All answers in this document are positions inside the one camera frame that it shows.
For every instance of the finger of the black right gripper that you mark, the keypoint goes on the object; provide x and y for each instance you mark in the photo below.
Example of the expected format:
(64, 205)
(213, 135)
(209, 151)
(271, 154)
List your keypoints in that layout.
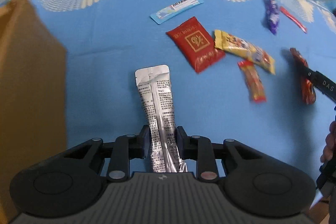
(325, 85)

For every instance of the yellow snack bar wrapper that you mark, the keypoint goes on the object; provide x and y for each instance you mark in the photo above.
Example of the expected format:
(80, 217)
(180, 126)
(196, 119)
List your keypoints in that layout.
(244, 49)

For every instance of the light blue snack bar wrapper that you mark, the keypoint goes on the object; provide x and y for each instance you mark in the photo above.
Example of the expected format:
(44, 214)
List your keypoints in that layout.
(173, 10)

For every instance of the brown cardboard box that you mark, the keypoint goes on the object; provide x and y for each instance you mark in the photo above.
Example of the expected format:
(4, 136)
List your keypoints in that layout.
(33, 92)

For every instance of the silver printed snack pouch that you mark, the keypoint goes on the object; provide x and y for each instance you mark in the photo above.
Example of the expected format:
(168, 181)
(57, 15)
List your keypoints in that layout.
(154, 88)

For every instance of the person's right hand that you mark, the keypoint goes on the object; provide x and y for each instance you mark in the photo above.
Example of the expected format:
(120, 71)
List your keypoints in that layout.
(329, 148)

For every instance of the purple candy bar wrapper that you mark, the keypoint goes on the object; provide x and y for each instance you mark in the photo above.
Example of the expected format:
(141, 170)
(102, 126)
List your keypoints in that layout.
(272, 15)

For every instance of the blue white patterned sofa cover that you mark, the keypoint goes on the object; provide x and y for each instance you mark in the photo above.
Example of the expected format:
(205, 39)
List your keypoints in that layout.
(108, 40)

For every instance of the red square snack packet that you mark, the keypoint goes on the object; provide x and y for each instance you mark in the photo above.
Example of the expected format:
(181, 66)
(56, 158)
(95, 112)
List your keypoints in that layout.
(196, 44)

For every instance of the small red orange snack stick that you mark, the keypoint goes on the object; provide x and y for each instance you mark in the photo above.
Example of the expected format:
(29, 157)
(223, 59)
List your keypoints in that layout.
(253, 82)

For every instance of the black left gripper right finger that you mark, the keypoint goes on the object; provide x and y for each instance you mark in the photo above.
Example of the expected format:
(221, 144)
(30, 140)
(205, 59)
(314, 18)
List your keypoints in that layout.
(201, 150)

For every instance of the red coffee snack pouch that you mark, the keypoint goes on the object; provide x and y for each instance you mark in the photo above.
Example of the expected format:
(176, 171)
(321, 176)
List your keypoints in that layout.
(307, 88)

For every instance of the thin red snack stick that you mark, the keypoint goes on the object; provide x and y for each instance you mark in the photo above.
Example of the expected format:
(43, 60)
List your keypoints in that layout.
(292, 18)

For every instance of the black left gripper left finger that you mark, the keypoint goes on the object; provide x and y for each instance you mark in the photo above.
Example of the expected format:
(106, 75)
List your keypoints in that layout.
(124, 149)

